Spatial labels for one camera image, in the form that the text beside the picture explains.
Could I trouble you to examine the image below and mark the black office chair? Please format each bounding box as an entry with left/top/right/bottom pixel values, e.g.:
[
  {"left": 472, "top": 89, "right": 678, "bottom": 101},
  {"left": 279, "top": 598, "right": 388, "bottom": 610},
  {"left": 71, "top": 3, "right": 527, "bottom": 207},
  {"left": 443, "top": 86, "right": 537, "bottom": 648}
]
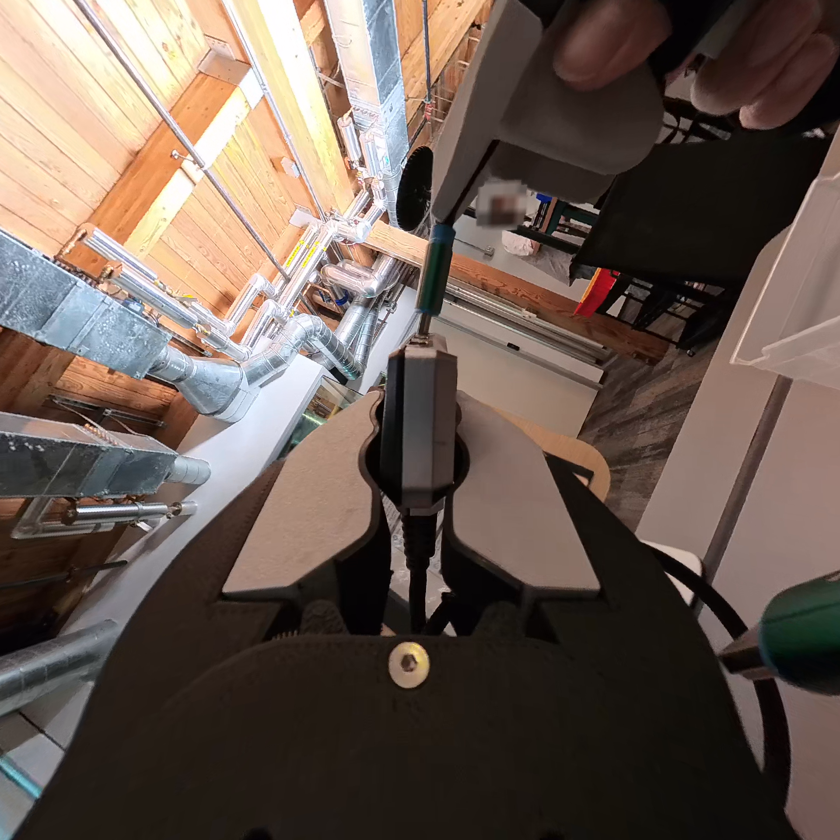
[{"left": 570, "top": 136, "right": 832, "bottom": 284}]

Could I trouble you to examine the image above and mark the frosted glass door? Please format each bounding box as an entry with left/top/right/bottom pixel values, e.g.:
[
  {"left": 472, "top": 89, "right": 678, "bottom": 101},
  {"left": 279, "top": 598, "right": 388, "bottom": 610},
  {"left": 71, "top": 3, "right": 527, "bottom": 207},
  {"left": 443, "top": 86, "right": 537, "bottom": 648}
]
[{"left": 427, "top": 295, "right": 606, "bottom": 438}]

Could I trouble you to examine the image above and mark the black pigtail cable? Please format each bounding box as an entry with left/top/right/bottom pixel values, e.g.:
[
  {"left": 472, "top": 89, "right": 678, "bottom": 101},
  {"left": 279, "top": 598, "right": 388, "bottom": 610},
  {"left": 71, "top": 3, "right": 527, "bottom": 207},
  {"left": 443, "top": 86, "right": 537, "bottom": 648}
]
[{"left": 399, "top": 508, "right": 791, "bottom": 788}]

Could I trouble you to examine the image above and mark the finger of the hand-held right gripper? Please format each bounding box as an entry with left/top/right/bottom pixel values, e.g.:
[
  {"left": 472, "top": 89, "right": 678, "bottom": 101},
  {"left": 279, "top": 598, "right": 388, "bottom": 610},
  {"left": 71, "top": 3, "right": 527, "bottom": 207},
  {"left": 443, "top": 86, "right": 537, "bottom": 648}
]
[
  {"left": 487, "top": 25, "right": 665, "bottom": 194},
  {"left": 428, "top": 0, "right": 547, "bottom": 224}
]

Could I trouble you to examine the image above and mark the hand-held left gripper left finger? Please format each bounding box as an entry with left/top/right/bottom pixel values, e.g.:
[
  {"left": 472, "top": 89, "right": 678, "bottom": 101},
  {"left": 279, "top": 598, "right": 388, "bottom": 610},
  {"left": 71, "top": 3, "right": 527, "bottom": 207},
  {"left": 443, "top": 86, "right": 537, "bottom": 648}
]
[{"left": 222, "top": 387, "right": 395, "bottom": 634}]

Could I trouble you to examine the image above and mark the black wire cart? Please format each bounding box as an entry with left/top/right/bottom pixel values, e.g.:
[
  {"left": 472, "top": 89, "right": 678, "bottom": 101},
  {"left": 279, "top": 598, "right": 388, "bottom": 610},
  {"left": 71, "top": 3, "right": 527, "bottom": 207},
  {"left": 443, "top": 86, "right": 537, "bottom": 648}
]
[{"left": 617, "top": 276, "right": 744, "bottom": 357}]

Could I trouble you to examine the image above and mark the black braided HDMI cable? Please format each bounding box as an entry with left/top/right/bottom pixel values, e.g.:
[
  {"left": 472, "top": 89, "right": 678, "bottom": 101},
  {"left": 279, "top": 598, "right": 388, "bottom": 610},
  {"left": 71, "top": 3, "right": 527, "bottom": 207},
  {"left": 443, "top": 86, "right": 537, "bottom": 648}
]
[
  {"left": 718, "top": 570, "right": 840, "bottom": 698},
  {"left": 416, "top": 223, "right": 458, "bottom": 343}
]

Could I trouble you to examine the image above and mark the clear plastic bin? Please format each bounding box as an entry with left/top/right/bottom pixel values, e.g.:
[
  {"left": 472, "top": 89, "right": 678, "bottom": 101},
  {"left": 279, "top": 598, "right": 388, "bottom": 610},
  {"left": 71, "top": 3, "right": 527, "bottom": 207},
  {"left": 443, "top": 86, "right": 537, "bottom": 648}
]
[{"left": 730, "top": 176, "right": 840, "bottom": 392}]

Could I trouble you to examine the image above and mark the red plastic tray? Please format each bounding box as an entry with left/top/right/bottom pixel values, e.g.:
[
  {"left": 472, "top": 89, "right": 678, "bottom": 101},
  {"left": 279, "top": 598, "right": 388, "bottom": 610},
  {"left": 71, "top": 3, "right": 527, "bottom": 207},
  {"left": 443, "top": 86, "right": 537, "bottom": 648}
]
[{"left": 574, "top": 268, "right": 622, "bottom": 320}]

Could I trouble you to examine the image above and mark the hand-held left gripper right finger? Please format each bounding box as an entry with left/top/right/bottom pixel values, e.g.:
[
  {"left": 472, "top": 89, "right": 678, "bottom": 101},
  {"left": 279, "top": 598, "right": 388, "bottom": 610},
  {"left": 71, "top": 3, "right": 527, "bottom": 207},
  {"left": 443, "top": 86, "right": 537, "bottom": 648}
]
[{"left": 441, "top": 390, "right": 601, "bottom": 624}]

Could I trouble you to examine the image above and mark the sign stand with white base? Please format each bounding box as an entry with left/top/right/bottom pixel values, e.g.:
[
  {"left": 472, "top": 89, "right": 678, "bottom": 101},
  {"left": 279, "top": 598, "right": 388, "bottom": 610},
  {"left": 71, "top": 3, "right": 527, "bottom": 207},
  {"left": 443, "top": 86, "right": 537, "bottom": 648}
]
[{"left": 499, "top": 410, "right": 707, "bottom": 609}]

